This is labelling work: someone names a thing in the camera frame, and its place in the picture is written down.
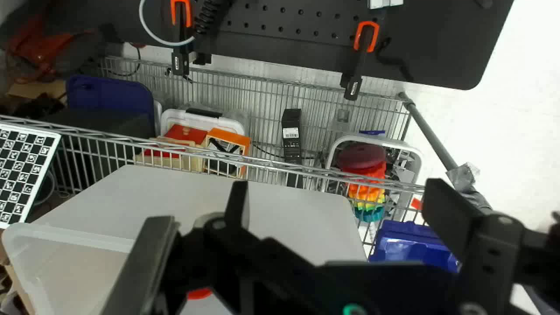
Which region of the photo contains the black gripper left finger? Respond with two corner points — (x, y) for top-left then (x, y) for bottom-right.
(102, 217), (179, 315)

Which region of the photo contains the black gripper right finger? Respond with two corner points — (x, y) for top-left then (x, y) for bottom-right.
(422, 178), (519, 315)

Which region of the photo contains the blue plastic bin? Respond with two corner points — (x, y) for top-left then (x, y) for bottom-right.
(370, 220), (452, 271)

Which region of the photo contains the clear plastic storage bin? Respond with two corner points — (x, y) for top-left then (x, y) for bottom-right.
(0, 163), (368, 315)

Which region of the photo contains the grey metal rod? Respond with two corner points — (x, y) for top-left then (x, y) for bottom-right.
(398, 93), (477, 192)

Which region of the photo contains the rainbow stacking toy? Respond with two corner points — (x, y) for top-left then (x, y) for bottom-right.
(337, 142), (389, 222)

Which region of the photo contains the orange and white box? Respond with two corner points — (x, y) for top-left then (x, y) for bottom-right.
(137, 108), (251, 175)

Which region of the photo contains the checkerboard calibration board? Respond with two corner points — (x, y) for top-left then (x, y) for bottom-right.
(0, 122), (60, 229)

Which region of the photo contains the dark blue plastic lid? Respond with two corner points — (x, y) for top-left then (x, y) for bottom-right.
(67, 75), (156, 138)

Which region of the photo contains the black pegboard panel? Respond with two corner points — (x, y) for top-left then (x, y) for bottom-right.
(109, 0), (515, 89)

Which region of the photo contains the small black device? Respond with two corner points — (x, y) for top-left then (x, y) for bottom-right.
(282, 108), (303, 163)

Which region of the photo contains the right orange clamp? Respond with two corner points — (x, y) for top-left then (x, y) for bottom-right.
(340, 19), (382, 100)

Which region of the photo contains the orange clamp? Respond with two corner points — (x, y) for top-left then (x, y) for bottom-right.
(340, 19), (382, 100)
(169, 0), (195, 79)

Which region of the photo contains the left orange clamp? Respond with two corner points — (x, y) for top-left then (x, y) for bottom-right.
(169, 0), (195, 79)

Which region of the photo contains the wire mesh cart basket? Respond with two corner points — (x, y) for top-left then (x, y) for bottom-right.
(4, 58), (422, 247)

